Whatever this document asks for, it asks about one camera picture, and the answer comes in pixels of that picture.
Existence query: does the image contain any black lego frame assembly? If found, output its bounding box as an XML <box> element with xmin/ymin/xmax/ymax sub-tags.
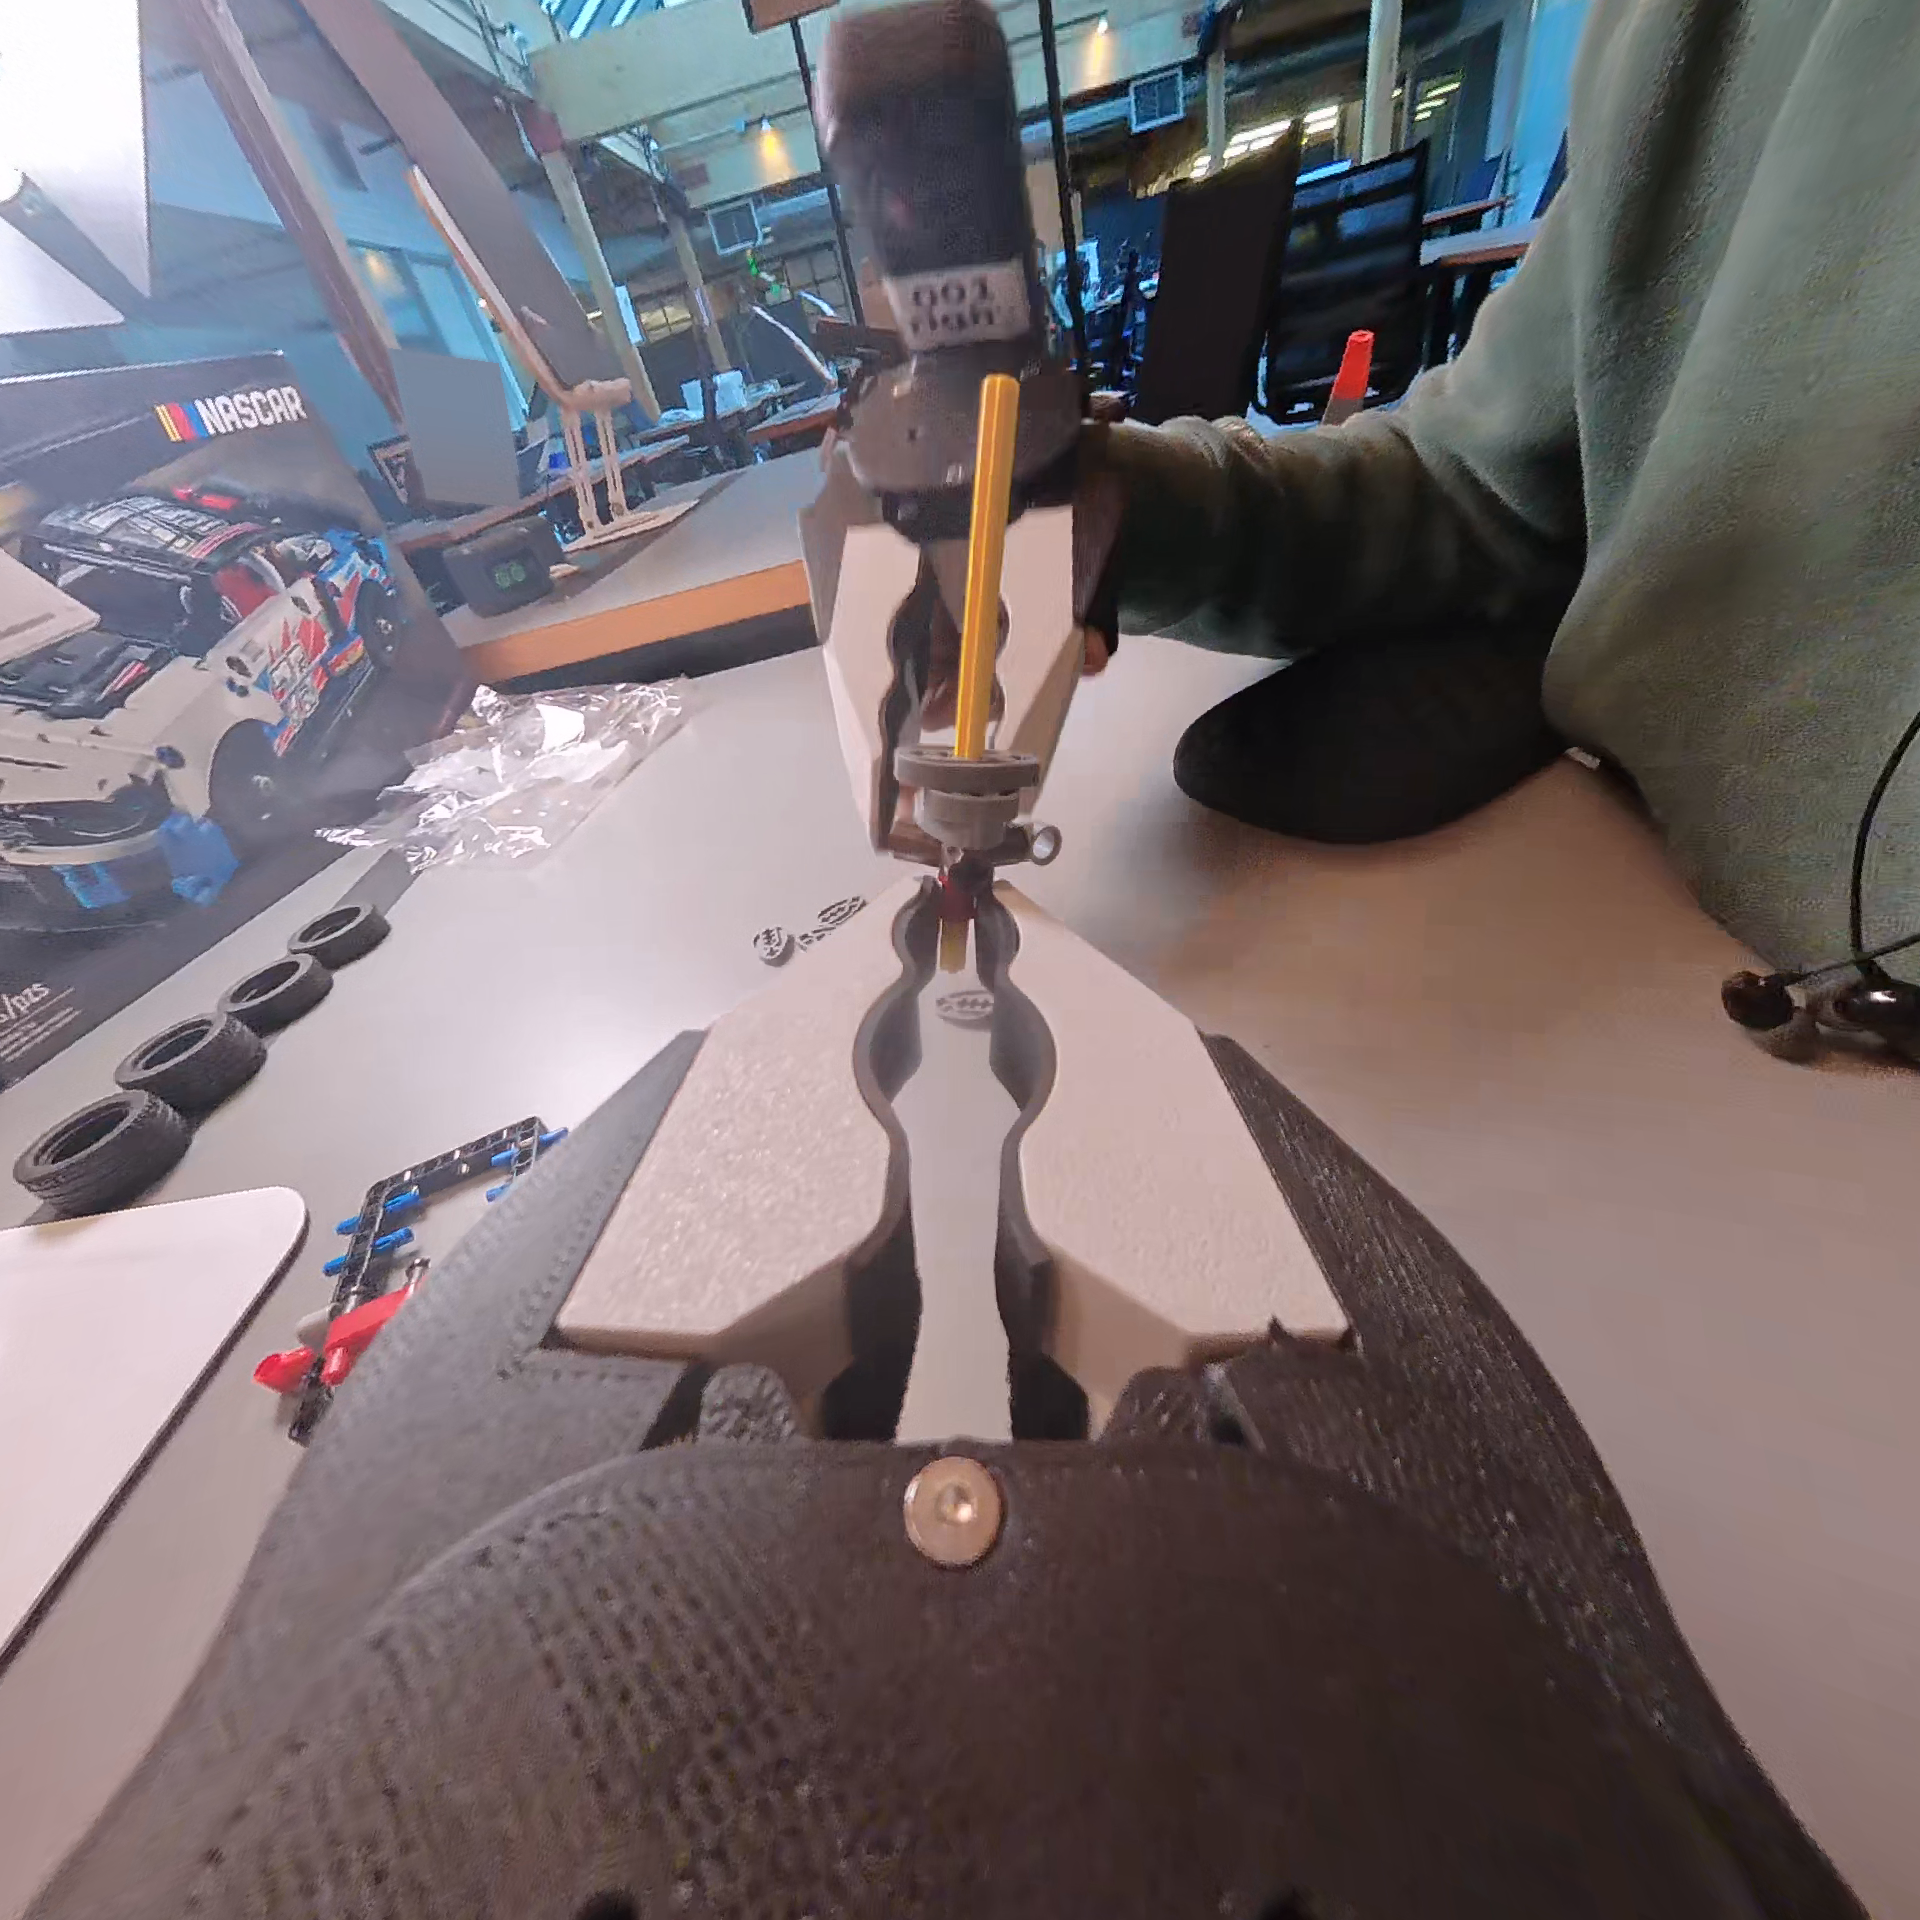
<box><xmin>254</xmin><ymin>1116</ymin><xmax>573</xmax><ymax>1448</ymax></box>

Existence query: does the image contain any wooden easel stand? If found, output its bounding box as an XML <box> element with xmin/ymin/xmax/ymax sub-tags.
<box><xmin>405</xmin><ymin>147</ymin><xmax>706</xmax><ymax>555</ymax></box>

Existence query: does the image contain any black earphone cable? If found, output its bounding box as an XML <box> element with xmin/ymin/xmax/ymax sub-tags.
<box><xmin>1723</xmin><ymin>701</ymin><xmax>1920</xmax><ymax>1070</ymax></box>

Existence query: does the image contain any yellow lego axle assembly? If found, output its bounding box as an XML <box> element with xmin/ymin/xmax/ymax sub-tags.
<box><xmin>887</xmin><ymin>377</ymin><xmax>1067</xmax><ymax>980</ymax></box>

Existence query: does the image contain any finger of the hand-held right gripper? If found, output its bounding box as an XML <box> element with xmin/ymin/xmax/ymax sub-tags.
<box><xmin>822</xmin><ymin>524</ymin><xmax>924</xmax><ymax>855</ymax></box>
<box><xmin>984</xmin><ymin>510</ymin><xmax>1092</xmax><ymax>792</ymax></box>

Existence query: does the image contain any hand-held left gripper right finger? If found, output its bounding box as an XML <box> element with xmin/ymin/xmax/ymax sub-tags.
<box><xmin>968</xmin><ymin>880</ymin><xmax>1355</xmax><ymax>1433</ymax></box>

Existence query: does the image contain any white book stand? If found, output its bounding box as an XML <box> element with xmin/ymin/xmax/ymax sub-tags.
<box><xmin>0</xmin><ymin>1183</ymin><xmax>315</xmax><ymax>1659</ymax></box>

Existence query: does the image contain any person's green sweatshirt torso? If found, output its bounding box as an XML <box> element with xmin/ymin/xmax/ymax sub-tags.
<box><xmin>1545</xmin><ymin>226</ymin><xmax>1920</xmax><ymax>977</ymax></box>

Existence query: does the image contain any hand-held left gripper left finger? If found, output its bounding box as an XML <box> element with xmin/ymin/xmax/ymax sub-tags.
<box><xmin>552</xmin><ymin>880</ymin><xmax>947</xmax><ymax>1433</ymax></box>

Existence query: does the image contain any black lego set box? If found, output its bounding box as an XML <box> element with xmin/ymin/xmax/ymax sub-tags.
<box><xmin>0</xmin><ymin>350</ymin><xmax>471</xmax><ymax>1093</ymax></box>

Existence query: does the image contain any orange edged table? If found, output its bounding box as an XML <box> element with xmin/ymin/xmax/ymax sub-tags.
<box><xmin>441</xmin><ymin>447</ymin><xmax>827</xmax><ymax>684</ymax></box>

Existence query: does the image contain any cluster of grey lego discs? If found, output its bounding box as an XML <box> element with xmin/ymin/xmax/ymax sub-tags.
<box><xmin>747</xmin><ymin>894</ymin><xmax>1000</xmax><ymax>1034</ymax></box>

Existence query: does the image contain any clear plastic bag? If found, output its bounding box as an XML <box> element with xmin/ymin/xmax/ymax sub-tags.
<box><xmin>319</xmin><ymin>675</ymin><xmax>698</xmax><ymax>876</ymax></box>

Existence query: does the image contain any black equipment case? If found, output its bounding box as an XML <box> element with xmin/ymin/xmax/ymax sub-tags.
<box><xmin>444</xmin><ymin>519</ymin><xmax>568</xmax><ymax>619</ymax></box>

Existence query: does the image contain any person's right forearm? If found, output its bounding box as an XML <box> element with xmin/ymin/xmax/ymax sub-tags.
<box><xmin>1107</xmin><ymin>0</ymin><xmax>1920</xmax><ymax>666</ymax></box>

